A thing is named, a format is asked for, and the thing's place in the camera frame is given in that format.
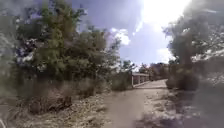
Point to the pale railing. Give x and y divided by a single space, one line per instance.
139 78

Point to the distant trees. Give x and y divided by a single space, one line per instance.
156 70

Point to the pale dirt path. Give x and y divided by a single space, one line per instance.
128 106

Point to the thicket of green trees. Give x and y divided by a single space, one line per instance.
66 50

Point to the dry leaf-strewn ground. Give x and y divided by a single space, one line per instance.
75 115

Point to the dry brown bush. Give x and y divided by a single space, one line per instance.
50 104

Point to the shaded trees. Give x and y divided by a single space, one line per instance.
196 43

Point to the shaded bare ground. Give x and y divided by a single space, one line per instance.
196 110

